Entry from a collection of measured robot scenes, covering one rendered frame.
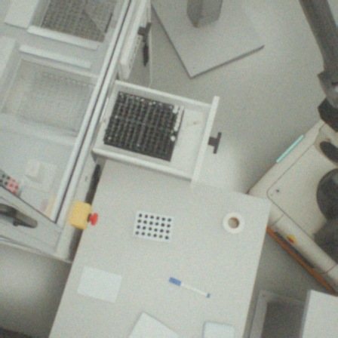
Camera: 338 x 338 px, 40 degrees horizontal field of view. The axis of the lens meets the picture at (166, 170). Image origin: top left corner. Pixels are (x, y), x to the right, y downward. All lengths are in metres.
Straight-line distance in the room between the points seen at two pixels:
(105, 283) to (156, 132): 0.50
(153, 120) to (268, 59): 1.29
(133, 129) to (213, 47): 1.20
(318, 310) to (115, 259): 0.67
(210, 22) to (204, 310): 1.66
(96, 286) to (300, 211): 1.01
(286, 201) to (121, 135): 0.93
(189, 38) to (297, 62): 0.60
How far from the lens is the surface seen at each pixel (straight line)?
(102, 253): 1.55
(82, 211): 1.42
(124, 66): 1.56
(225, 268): 1.55
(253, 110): 2.53
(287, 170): 2.17
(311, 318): 1.61
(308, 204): 2.16
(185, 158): 1.52
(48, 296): 2.35
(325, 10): 1.09
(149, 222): 1.53
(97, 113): 1.42
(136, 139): 1.47
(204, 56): 2.59
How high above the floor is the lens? 2.30
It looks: 75 degrees down
